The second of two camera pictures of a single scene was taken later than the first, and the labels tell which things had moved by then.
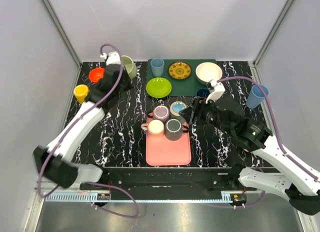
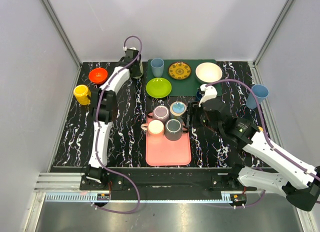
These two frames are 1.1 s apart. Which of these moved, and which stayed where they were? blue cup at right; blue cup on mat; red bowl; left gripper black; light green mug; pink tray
Moved: light green mug; left gripper black
Stayed: blue cup on mat; pink tray; blue cup at right; red bowl
